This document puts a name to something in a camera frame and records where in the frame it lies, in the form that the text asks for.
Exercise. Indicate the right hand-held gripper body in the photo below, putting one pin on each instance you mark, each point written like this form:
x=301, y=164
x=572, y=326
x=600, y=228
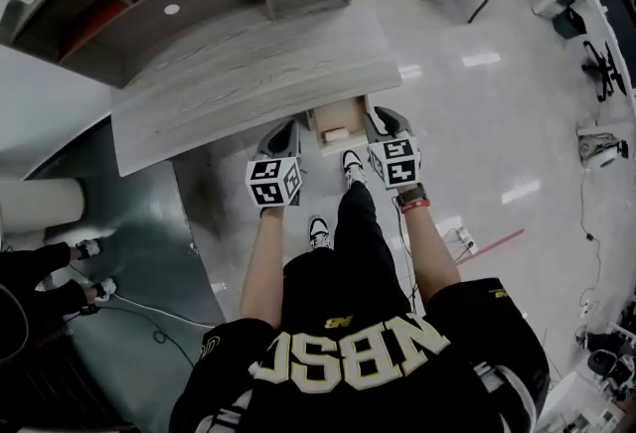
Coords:
x=397, y=163

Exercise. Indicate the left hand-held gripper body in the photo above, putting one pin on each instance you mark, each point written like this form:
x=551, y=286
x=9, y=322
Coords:
x=273, y=183

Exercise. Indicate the small beige block item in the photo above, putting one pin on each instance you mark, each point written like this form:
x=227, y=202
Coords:
x=334, y=135

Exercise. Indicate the wooden desk drawer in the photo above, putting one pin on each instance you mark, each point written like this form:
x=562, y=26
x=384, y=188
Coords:
x=340, y=115

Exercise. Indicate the person's left forearm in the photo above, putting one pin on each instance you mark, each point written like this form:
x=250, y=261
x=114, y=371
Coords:
x=263, y=262

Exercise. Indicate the person's right forearm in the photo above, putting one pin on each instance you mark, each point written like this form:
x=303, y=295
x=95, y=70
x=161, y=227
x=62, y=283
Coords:
x=427, y=247

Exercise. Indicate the grey wooden desk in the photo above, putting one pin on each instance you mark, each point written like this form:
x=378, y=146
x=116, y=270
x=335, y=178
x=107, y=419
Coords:
x=248, y=73

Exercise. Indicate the black wrist watch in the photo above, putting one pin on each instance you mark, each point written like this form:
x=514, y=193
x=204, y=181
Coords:
x=412, y=195

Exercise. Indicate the person's right white shoe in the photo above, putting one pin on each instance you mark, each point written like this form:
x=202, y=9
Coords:
x=354, y=168

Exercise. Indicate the person's white shoe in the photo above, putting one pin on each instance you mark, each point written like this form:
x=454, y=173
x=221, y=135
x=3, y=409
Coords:
x=319, y=233
x=354, y=168

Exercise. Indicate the red wristband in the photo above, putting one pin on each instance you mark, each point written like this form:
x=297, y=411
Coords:
x=415, y=205

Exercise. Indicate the person's left white shoe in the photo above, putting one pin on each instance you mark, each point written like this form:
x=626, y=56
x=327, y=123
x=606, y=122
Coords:
x=319, y=233

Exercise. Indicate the person's black trousers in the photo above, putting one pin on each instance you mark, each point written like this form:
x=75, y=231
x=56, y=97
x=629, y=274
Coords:
x=363, y=242

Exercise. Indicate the white power strip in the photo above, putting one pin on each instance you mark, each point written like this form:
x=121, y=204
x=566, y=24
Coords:
x=463, y=240

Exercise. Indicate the red floor strip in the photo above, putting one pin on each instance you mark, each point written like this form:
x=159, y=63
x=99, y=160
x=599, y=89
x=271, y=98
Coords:
x=492, y=246

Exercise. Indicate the white round disc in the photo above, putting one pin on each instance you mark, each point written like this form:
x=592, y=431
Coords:
x=171, y=9

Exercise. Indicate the white grey floor device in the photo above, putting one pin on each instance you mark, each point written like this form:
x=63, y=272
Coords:
x=598, y=145

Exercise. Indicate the person's black jersey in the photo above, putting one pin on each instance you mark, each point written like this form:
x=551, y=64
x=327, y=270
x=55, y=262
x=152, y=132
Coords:
x=367, y=371

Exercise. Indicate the black office chair base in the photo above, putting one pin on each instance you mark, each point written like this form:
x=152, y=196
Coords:
x=603, y=68

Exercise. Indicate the white cylinder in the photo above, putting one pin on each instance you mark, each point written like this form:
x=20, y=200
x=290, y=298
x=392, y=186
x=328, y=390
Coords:
x=42, y=207

